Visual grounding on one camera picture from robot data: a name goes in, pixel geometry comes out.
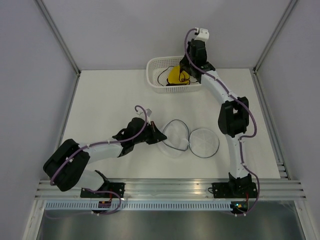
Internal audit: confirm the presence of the yellow bra black trim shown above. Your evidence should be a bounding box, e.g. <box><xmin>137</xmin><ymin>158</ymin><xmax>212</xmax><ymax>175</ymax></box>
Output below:
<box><xmin>156</xmin><ymin>65</ymin><xmax>186</xmax><ymax>87</ymax></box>

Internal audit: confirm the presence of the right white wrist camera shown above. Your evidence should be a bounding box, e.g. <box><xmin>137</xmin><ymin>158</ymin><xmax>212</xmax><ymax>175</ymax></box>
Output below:
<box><xmin>194</xmin><ymin>27</ymin><xmax>210</xmax><ymax>43</ymax></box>

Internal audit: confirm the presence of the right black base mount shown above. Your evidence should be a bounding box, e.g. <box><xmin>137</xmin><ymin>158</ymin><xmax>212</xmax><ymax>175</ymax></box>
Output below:
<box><xmin>207</xmin><ymin>182</ymin><xmax>237</xmax><ymax>199</ymax></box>

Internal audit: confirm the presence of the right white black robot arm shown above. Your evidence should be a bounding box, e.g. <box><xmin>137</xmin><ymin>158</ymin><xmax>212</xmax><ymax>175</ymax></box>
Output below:
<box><xmin>179</xmin><ymin>38</ymin><xmax>260</xmax><ymax>199</ymax></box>

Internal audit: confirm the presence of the white perforated plastic basket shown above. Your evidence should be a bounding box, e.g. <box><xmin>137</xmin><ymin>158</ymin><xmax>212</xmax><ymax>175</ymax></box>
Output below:
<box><xmin>146</xmin><ymin>56</ymin><xmax>201</xmax><ymax>94</ymax></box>

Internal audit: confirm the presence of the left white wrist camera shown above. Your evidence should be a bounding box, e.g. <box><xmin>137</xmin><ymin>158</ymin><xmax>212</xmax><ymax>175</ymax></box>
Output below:
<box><xmin>145</xmin><ymin>108</ymin><xmax>152</xmax><ymax>124</ymax></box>

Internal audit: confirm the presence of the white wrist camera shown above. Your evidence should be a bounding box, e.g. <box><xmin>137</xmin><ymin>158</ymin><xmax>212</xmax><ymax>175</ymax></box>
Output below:
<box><xmin>145</xmin><ymin>108</ymin><xmax>152</xmax><ymax>124</ymax></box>
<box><xmin>194</xmin><ymin>27</ymin><xmax>210</xmax><ymax>43</ymax></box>

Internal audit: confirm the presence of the aluminium mounting rail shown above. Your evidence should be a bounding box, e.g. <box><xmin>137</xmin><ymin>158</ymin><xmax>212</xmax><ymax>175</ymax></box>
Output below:
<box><xmin>35</xmin><ymin>178</ymin><xmax>307</xmax><ymax>201</ymax></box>

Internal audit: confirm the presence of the left aluminium frame post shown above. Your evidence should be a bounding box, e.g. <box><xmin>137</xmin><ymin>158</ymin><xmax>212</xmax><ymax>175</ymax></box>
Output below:
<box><xmin>34</xmin><ymin>0</ymin><xmax>82</xmax><ymax>76</ymax></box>

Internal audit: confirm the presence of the black lace bra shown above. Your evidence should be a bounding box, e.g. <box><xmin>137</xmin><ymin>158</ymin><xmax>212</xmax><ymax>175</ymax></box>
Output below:
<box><xmin>178</xmin><ymin>66</ymin><xmax>197</xmax><ymax>85</ymax></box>

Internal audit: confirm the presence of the aluminium frame post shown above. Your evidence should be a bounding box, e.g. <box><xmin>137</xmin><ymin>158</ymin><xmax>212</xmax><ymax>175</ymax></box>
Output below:
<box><xmin>34</xmin><ymin>0</ymin><xmax>82</xmax><ymax>76</ymax></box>
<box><xmin>252</xmin><ymin>0</ymin><xmax>300</xmax><ymax>74</ymax></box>

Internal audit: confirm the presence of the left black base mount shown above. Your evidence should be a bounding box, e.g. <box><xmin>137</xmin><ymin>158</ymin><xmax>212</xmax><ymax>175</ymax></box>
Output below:
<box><xmin>80</xmin><ymin>182</ymin><xmax>125</xmax><ymax>199</ymax></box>

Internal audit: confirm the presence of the white slotted cable duct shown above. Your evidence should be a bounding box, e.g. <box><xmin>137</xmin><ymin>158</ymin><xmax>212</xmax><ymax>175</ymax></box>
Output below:
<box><xmin>45</xmin><ymin>200</ymin><xmax>232</xmax><ymax>211</ymax></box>

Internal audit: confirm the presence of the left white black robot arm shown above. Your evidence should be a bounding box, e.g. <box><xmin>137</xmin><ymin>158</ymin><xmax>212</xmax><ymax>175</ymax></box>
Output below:
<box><xmin>43</xmin><ymin>117</ymin><xmax>167</xmax><ymax>198</ymax></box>

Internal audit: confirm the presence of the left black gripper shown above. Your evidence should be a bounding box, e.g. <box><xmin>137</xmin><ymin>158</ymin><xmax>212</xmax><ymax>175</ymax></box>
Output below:
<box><xmin>133</xmin><ymin>121</ymin><xmax>167</xmax><ymax>145</ymax></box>

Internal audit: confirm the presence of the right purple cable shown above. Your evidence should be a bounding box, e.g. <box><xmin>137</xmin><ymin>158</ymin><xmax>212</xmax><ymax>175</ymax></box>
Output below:
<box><xmin>183</xmin><ymin>27</ymin><xmax>261</xmax><ymax>218</ymax></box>

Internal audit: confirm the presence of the round white mesh laundry bag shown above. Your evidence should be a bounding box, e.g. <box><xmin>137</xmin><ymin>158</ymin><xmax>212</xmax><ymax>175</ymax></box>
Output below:
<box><xmin>157</xmin><ymin>119</ymin><xmax>220</xmax><ymax>159</ymax></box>

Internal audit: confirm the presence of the right aluminium frame post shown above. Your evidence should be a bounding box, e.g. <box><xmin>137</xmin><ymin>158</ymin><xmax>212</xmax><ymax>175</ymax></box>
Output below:
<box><xmin>252</xmin><ymin>0</ymin><xmax>300</xmax><ymax>74</ymax></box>

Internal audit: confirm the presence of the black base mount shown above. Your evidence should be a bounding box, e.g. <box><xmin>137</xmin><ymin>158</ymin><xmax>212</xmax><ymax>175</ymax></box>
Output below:
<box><xmin>80</xmin><ymin>182</ymin><xmax>125</xmax><ymax>199</ymax></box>
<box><xmin>207</xmin><ymin>182</ymin><xmax>237</xmax><ymax>199</ymax></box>

